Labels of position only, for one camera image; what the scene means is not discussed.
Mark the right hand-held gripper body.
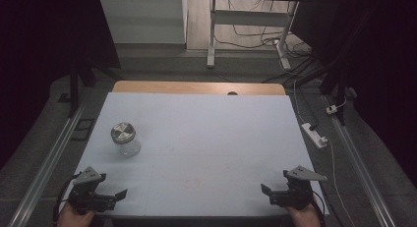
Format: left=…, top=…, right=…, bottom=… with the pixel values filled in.
left=268, top=165, right=328, bottom=211

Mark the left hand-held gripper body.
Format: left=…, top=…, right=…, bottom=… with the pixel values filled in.
left=67, top=166, right=118, bottom=216

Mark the clear glass jar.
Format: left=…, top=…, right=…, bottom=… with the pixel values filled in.
left=114, top=134, right=143, bottom=158

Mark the round silver metal lid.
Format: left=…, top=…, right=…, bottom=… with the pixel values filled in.
left=110, top=122, right=137, bottom=145

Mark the person's right hand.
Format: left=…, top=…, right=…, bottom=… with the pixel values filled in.
left=284, top=197, right=323, bottom=227

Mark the person's left hand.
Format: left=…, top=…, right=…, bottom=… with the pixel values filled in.
left=57, top=202, right=96, bottom=227

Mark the white power strip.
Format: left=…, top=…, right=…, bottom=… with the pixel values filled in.
left=301, top=122, right=328, bottom=149

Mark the white foam board mat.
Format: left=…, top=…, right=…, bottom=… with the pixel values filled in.
left=56, top=91, right=330, bottom=217

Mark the black metal stand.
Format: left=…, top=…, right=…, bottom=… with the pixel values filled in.
left=58, top=54, right=121, bottom=119
left=284, top=54, right=349, bottom=127

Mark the dark curtain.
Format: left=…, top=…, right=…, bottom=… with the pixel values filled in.
left=290, top=0, right=417, bottom=189
left=0, top=0, right=121, bottom=171

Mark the pale grey cabinet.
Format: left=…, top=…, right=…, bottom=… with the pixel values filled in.
left=98, top=0, right=189, bottom=45

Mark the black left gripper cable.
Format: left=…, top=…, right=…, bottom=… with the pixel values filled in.
left=52, top=173, right=82, bottom=223

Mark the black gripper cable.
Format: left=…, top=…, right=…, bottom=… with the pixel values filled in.
left=309, top=197, right=328, bottom=225
left=52, top=173, right=82, bottom=223

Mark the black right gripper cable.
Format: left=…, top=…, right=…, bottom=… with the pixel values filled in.
left=309, top=197, right=328, bottom=225

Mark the thin white cable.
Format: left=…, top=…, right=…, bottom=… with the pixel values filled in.
left=327, top=138, right=358, bottom=227

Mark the aluminium floor rail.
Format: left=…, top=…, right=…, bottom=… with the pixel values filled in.
left=7, top=88, right=94, bottom=227
left=322, top=94, right=397, bottom=227

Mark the tangle of black cables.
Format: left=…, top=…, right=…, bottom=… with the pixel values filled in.
left=214, top=0, right=316, bottom=85

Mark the white desk frame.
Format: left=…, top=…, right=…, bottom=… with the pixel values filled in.
left=206, top=0, right=300, bottom=71

